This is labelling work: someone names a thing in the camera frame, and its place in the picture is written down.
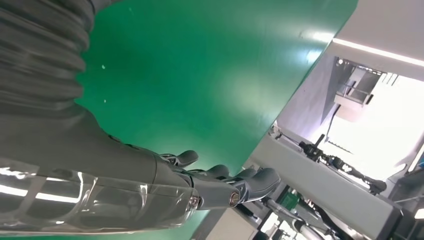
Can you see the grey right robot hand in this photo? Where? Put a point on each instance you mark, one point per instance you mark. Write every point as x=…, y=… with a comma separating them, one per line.
x=99, y=165

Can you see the white machine base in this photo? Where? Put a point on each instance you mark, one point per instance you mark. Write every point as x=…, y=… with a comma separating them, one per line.
x=331, y=192

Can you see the green table mat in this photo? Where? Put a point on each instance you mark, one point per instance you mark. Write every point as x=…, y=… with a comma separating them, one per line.
x=198, y=82

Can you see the black jointed rod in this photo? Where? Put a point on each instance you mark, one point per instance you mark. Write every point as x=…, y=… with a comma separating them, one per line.
x=344, y=169

